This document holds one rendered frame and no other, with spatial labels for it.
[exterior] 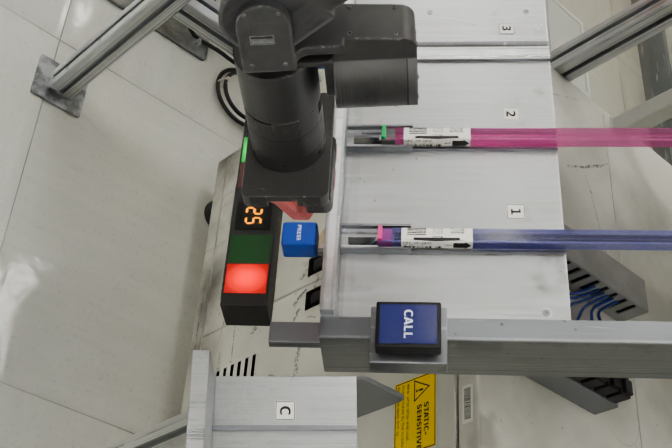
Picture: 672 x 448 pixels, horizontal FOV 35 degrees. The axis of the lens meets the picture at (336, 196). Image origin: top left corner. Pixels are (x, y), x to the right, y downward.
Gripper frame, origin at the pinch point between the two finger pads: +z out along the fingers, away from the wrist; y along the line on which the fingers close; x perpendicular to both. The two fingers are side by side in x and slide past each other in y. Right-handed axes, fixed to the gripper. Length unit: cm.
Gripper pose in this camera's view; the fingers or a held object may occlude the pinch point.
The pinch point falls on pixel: (300, 211)
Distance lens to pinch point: 89.7
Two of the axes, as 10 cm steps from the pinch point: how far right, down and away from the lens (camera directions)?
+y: 0.5, -8.1, 5.8
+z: 0.7, 5.9, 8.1
